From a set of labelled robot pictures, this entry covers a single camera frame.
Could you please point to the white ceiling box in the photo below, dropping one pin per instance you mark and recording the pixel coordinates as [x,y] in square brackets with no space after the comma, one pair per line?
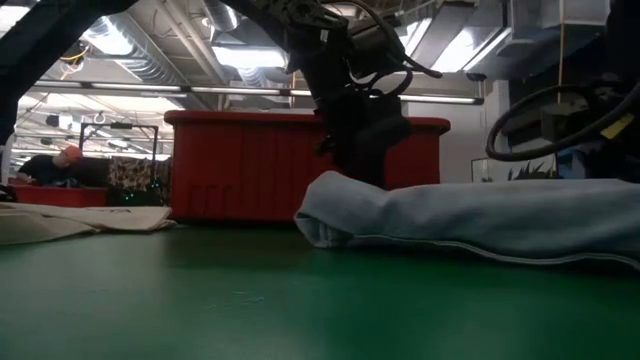
[585,12]

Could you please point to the round silver ventilation duct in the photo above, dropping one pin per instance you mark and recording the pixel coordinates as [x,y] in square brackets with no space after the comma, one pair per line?
[222,15]
[145,65]

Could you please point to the large red plastic laundry bin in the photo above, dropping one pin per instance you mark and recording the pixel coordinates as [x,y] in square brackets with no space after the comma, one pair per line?
[240,165]

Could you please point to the small red bin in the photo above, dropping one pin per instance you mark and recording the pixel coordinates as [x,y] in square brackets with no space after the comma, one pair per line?
[60,196]

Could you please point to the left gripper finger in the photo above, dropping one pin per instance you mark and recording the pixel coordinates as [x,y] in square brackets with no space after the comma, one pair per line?
[359,167]
[379,167]

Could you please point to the long ceiling light bar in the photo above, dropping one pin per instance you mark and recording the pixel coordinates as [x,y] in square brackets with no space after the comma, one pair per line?
[150,87]

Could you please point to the cream folded cloth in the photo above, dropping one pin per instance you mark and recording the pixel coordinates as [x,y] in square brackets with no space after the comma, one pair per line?
[100,220]

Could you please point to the black ceiling device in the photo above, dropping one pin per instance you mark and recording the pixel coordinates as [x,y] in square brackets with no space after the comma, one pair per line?
[75,52]

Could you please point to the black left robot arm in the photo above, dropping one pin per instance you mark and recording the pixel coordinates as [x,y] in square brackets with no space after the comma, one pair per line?
[40,45]

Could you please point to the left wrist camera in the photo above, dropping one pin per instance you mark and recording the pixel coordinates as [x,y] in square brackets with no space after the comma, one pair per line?
[375,47]

